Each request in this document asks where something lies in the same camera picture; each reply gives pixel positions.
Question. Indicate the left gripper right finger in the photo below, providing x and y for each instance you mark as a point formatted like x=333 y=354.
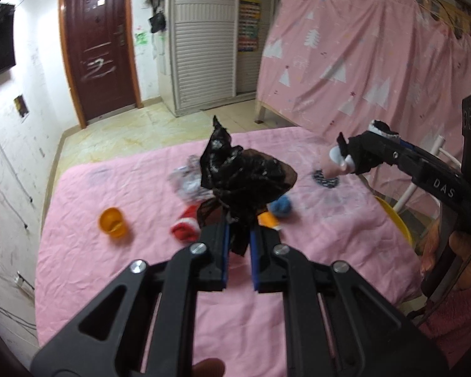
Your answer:
x=336 y=323

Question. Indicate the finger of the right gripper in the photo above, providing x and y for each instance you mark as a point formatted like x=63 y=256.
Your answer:
x=369 y=150
x=406 y=146

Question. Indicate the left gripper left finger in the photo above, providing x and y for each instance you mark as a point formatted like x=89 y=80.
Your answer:
x=142 y=323

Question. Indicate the black white sock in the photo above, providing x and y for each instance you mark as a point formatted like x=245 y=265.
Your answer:
x=338 y=162

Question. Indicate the red striped sock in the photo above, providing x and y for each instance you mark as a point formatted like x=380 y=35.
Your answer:
x=186 y=228

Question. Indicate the black plastic bag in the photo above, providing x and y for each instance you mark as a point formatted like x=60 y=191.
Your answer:
x=243 y=182

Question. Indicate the person right hand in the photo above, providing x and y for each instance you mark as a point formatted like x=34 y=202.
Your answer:
x=445 y=261

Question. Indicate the person left hand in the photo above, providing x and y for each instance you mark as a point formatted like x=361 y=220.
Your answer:
x=210 y=367

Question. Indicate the white metal chair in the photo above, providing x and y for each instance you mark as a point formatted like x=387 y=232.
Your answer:
x=437 y=172

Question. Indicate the pink tree-print curtain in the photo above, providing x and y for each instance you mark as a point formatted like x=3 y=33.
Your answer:
x=332 y=66

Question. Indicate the blue yarn ball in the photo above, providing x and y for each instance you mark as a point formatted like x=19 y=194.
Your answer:
x=281 y=207

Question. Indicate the orange plastic cup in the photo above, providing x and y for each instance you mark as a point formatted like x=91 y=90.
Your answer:
x=112 y=223

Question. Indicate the crumpled silver dotted wrapper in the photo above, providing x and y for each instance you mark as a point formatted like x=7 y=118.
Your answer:
x=186 y=182

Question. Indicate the white louvered wardrobe door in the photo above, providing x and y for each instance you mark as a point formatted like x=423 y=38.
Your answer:
x=203 y=53

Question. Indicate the black hanging bag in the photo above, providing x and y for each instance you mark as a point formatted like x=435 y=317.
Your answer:
x=157 y=22

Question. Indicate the dark red wooden door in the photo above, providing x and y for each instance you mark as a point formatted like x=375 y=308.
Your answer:
x=98 y=56

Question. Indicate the colourful wall chart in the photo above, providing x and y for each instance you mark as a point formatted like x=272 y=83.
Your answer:
x=248 y=25

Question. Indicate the wall socket plate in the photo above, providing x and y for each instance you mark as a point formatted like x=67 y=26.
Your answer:
x=21 y=106

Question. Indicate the black wall television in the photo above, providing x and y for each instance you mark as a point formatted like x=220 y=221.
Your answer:
x=7 y=54

